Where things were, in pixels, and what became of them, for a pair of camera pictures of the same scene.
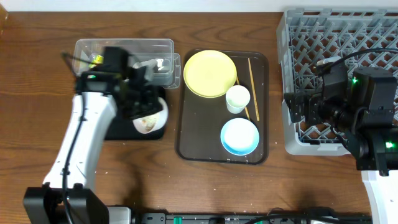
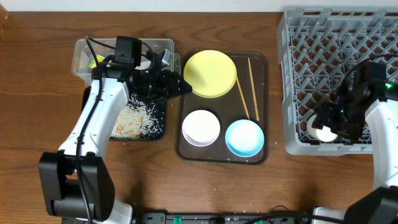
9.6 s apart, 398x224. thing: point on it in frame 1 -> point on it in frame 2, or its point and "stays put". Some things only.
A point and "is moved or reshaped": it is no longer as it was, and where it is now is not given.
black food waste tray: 121,126 stays put
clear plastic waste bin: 157,55 stays put
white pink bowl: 152,123 -> 201,127
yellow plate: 209,73 stays put
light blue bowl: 239,137 is moved or reshaped
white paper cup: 237,98 -> 323,135
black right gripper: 299,107 -> 329,116
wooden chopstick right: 252,80 stays put
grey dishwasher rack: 304,38 stays put
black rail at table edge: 255,218 stays put
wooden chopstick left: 245,108 stays put
